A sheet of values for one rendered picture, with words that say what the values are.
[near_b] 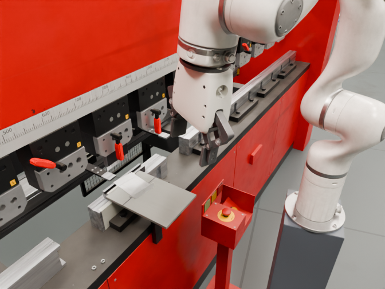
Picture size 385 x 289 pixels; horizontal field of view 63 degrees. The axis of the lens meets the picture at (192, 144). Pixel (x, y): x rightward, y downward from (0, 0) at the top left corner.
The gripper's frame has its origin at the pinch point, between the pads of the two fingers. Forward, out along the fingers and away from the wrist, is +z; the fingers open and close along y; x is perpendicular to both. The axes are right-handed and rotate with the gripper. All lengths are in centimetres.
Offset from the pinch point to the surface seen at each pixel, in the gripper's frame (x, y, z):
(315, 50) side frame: -211, 115, 46
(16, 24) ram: 18.1, 40.9, -9.4
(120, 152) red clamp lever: -4, 40, 31
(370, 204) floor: -204, 18, 135
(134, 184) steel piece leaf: -10, 42, 50
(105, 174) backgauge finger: -4, 54, 51
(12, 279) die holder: 33, 28, 54
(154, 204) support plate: -11, 29, 48
